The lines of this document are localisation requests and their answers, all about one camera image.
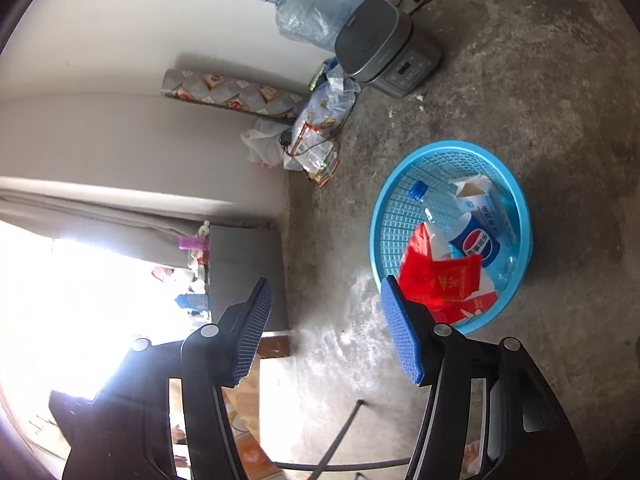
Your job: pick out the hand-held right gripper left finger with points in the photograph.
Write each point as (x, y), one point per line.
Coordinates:
(250, 332)

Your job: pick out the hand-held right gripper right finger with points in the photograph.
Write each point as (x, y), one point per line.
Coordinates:
(402, 332)

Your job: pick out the red plastic wrapper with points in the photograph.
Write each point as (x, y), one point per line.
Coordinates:
(440, 280)

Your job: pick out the red white snack bag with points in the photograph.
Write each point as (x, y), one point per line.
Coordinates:
(425, 240)

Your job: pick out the clear plastic cola bottle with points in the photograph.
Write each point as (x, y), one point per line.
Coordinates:
(477, 245)

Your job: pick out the blue plastic basket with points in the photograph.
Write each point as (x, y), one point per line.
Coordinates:
(400, 200)

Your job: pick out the blue bottle cap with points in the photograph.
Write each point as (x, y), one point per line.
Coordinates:
(417, 189)

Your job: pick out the white blue carton box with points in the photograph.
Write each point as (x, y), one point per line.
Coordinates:
(487, 205)

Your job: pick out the grey cabinet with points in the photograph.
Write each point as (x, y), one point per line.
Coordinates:
(245, 255)

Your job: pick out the purple cup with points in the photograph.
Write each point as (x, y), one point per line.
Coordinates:
(192, 243)

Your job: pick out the small white bottle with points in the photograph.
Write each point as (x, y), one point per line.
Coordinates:
(203, 230)

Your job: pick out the white plastic bag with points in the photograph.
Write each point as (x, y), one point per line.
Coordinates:
(265, 147)

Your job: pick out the grey curtain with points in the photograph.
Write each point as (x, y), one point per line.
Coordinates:
(100, 210)

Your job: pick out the pile of plastic packets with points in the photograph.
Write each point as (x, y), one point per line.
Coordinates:
(320, 110)

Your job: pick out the rolled patterned mat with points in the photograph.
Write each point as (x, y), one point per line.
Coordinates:
(225, 91)

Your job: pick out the grey rice cooker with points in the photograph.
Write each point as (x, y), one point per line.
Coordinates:
(375, 35)

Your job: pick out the large blue water jug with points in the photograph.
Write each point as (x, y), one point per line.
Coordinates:
(310, 15)

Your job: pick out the black metal table frame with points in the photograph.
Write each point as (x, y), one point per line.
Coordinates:
(345, 430)

